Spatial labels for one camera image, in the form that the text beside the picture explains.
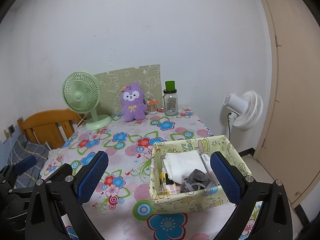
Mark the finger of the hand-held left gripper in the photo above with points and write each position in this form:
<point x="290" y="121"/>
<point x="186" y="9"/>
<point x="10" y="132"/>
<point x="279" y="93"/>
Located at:
<point x="62" y="170"/>
<point x="25" y="163"/>

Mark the glass jar green lid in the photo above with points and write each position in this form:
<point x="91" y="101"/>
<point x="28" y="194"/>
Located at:
<point x="170" y="102"/>

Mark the yellow patterned box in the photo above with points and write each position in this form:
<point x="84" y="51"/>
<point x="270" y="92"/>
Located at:
<point x="190" y="202"/>

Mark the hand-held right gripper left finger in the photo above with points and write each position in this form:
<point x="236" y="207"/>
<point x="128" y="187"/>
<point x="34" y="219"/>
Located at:
<point x="92" y="177"/>

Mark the green desk fan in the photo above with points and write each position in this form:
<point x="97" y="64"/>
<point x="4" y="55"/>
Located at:
<point x="80" y="95"/>

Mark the beige door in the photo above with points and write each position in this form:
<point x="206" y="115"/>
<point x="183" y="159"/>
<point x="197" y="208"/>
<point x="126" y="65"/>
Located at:
<point x="295" y="92"/>

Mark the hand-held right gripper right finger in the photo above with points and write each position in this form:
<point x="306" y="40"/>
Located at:
<point x="226" y="180"/>

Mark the green patterned board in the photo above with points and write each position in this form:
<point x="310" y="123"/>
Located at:
<point x="135" y="77"/>

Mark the white towel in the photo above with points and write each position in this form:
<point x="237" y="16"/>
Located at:
<point x="182" y="165"/>

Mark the pink packet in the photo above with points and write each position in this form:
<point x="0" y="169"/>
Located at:
<point x="171" y="188"/>

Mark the white quilt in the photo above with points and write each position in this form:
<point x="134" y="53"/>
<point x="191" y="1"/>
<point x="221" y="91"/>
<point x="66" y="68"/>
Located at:
<point x="53" y="153"/>

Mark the white standing fan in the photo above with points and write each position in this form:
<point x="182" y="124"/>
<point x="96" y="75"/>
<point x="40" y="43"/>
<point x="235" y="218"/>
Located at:
<point x="247" y="110"/>

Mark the purple plush toy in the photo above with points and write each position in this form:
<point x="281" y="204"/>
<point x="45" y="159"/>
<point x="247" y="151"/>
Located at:
<point x="133" y="105"/>

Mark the wooden headboard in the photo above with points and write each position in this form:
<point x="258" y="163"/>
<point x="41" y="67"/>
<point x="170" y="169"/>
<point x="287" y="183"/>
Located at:
<point x="47" y="125"/>

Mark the plaid pillow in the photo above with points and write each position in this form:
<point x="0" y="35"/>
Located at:
<point x="32" y="152"/>

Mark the toothpick jar orange lid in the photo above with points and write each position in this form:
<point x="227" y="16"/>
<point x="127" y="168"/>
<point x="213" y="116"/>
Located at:
<point x="152" y="107"/>

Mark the wall socket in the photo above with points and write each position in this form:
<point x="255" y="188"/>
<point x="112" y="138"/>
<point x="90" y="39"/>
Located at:
<point x="11" y="128"/>

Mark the white packet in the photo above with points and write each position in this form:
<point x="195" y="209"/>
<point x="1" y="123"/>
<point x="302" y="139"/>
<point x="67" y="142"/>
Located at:
<point x="207" y="162"/>

